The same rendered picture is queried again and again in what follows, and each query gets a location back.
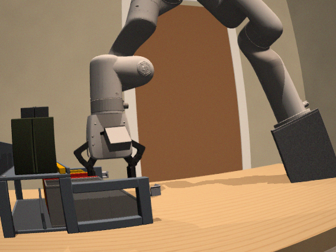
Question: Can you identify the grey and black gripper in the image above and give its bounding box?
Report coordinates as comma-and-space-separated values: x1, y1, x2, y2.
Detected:
73, 111, 146, 178

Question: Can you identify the red bin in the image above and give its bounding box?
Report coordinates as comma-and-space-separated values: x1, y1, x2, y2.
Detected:
51, 173, 97, 180

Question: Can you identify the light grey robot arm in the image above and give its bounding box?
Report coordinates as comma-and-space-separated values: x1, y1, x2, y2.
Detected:
90, 0, 310, 152

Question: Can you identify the yellow long thin bar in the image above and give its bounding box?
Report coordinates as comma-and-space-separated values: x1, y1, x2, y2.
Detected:
57, 163, 66, 174

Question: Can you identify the dark grey metal shelf frame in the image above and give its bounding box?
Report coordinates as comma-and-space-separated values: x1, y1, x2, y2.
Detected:
0, 141, 161, 238

